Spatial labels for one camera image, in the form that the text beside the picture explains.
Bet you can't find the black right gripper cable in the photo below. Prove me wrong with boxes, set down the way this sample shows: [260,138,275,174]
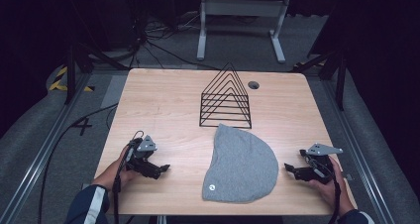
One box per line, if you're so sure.
[305,155,342,224]

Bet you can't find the black floor cable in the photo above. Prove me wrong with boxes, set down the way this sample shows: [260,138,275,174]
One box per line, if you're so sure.
[37,102,119,224]

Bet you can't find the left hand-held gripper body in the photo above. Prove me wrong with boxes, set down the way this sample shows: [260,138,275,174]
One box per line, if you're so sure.
[124,135,162,180]

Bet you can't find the yellow black hazard tape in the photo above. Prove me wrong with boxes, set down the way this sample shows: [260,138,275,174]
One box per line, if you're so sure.
[49,65,95,93]

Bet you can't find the black wire rack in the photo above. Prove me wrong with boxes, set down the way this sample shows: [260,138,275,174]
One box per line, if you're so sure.
[199,61,253,130]

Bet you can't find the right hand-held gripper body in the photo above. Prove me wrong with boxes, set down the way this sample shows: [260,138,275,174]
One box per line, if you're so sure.
[293,143,344,185]

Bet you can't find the person's right hand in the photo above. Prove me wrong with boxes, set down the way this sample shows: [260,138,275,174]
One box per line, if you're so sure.
[308,156,356,218]

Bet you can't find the black tripod stand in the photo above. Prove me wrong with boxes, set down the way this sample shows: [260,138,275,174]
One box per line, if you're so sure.
[64,44,130,105]
[291,49,348,111]

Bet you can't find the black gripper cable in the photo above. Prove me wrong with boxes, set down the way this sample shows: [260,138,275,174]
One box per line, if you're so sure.
[112,130,145,224]
[305,155,342,224]

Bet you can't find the grey metal table frame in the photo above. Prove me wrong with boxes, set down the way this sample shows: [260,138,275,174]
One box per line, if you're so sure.
[196,0,291,64]

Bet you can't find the person's left hand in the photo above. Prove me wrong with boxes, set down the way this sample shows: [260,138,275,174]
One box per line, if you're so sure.
[91,146,140,192]

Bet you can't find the aluminium floor rail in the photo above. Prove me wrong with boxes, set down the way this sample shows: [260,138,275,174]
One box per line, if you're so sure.
[0,72,91,224]
[322,80,396,224]

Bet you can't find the grey knit beanie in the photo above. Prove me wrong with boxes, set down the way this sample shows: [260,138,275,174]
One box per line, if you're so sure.
[201,123,279,204]

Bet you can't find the bundle of black cables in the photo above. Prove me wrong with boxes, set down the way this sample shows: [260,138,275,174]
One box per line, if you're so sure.
[125,0,219,70]

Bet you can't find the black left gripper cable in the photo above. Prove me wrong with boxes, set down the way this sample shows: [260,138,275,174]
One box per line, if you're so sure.
[112,130,145,224]

